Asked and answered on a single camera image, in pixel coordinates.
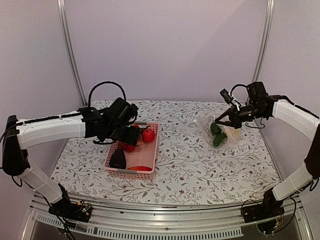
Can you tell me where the right aluminium frame post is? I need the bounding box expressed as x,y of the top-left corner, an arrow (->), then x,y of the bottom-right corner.
251,0 -> 275,83

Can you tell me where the pink plastic basket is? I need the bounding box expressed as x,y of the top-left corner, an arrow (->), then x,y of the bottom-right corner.
104,122 -> 160,180

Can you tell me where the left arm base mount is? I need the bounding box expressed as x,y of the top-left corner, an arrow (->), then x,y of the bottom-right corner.
48,184 -> 93,223

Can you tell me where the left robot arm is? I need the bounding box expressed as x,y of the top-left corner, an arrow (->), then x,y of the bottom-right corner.
0,97 -> 140,217

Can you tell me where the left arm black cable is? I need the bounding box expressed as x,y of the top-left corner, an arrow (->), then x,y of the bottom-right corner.
87,81 -> 127,108

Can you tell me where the red orange chili pepper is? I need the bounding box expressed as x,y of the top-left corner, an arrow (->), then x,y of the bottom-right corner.
128,166 -> 153,172

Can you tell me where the green cucumber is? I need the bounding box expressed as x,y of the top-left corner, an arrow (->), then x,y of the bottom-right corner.
212,132 -> 227,147

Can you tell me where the dark purple eggplant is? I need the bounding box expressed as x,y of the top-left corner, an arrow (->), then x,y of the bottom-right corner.
109,148 -> 127,169

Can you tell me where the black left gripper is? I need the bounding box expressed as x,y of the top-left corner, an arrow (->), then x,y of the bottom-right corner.
106,123 -> 141,145

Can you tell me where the aluminium front rail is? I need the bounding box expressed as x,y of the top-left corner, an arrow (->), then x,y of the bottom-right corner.
21,194 -> 315,240

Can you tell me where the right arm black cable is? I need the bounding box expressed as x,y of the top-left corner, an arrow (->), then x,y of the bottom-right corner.
229,83 -> 250,97

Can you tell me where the red cherry tomato bunch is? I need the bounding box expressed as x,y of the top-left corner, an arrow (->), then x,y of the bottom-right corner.
120,123 -> 142,153

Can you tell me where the clear zip top bag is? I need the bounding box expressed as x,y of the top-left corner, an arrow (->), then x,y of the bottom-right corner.
197,113 -> 241,150

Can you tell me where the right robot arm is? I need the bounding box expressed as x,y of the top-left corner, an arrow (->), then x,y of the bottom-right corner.
215,81 -> 320,218

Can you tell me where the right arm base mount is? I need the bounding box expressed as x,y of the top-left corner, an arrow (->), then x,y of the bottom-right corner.
240,189 -> 285,223

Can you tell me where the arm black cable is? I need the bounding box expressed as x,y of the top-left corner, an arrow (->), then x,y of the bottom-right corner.
87,81 -> 127,108
229,83 -> 250,97

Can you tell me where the yellow pepper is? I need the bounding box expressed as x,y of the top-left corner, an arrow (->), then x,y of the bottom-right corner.
223,126 -> 241,142

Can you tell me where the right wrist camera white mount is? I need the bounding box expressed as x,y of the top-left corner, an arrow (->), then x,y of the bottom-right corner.
219,88 -> 242,111

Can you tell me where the aluminium frame post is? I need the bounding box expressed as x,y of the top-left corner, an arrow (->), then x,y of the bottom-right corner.
251,0 -> 275,83
56,0 -> 87,106

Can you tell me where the dark green pepper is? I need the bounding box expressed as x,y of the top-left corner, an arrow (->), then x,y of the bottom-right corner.
210,122 -> 222,136

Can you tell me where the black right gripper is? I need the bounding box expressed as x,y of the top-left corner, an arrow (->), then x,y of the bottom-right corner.
215,103 -> 267,129

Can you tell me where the left aluminium frame post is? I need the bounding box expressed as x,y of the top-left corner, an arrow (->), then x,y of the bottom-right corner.
56,0 -> 87,106

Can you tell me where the floral tablecloth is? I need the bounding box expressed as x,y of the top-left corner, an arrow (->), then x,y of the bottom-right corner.
51,100 -> 280,205

